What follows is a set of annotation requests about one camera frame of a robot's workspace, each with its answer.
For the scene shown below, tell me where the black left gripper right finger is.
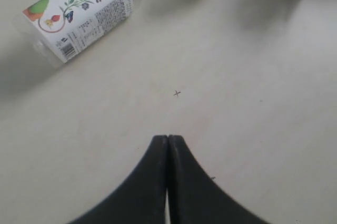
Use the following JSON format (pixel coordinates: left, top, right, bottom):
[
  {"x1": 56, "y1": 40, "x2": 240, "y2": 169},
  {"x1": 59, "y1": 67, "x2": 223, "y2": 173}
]
[{"x1": 167, "y1": 135, "x2": 267, "y2": 224}]

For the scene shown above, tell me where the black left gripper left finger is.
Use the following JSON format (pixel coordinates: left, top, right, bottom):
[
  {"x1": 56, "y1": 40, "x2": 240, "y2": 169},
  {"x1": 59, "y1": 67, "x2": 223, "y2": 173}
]
[{"x1": 72, "y1": 135, "x2": 169, "y2": 224}]

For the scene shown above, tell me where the clear bottle floral white label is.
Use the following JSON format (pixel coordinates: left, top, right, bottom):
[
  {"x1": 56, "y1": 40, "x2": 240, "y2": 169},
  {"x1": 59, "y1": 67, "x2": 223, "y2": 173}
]
[{"x1": 13, "y1": 0, "x2": 141, "y2": 67}]

